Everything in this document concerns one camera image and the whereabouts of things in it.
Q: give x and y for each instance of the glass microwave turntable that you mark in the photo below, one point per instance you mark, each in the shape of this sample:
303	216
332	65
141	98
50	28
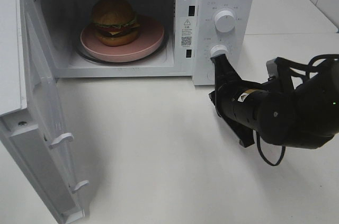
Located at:
161	48

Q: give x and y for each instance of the white microwave door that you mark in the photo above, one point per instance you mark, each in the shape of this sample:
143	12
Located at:
33	129

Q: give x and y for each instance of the white upper power knob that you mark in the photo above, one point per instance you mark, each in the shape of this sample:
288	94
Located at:
224	20

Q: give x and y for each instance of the white timer knob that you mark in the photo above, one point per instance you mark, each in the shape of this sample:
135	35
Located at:
219	49

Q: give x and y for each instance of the white warning label sticker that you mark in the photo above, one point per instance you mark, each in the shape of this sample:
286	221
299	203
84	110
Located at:
187	30

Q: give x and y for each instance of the round door release button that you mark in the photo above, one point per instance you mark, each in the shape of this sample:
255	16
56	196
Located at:
211	76

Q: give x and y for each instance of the burger with lettuce and cheese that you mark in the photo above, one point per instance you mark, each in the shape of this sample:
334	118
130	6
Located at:
115	22

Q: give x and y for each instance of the white microwave oven body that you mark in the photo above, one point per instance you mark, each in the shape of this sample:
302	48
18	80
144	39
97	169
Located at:
65	19

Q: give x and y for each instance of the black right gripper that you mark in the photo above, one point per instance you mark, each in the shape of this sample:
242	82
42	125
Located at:
241	103

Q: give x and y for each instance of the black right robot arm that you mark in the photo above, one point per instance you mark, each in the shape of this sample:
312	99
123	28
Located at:
296	107

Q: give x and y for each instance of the pink round plate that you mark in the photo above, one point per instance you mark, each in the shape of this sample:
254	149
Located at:
148	25

